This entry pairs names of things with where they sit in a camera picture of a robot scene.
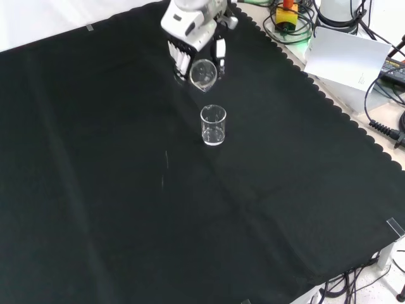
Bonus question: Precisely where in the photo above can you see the black power adapter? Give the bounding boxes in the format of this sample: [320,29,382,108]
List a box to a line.
[379,56,405,82]

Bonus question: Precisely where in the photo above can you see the small clear glass beaker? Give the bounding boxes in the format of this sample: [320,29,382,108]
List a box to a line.
[189,59,219,94]

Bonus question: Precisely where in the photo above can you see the white bench leg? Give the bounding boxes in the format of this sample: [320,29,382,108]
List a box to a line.
[376,236,405,279]

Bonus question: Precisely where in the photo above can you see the black cable with ribbed plug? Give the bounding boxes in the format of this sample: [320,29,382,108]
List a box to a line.
[363,66,405,149]

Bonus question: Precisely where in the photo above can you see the pale white board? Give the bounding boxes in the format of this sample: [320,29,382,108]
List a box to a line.
[303,26,393,93]

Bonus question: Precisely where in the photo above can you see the black bench cloth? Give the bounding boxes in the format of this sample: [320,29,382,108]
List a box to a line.
[0,0,405,304]

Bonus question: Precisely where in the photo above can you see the yellow stop button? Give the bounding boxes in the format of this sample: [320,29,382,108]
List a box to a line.
[274,0,299,33]

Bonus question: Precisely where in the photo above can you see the clear glass beaker with markings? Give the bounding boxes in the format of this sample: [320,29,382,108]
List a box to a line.
[199,104,228,147]

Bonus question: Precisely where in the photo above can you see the black tripod leg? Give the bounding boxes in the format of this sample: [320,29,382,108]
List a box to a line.
[386,34,405,61]

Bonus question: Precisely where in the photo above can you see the black floor cables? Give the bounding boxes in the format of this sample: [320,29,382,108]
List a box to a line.
[311,258,392,304]

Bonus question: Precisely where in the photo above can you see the green cable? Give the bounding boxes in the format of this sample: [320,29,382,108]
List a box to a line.
[263,0,314,44]

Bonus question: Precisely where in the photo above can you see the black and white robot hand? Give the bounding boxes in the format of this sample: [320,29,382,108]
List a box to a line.
[160,1,239,80]

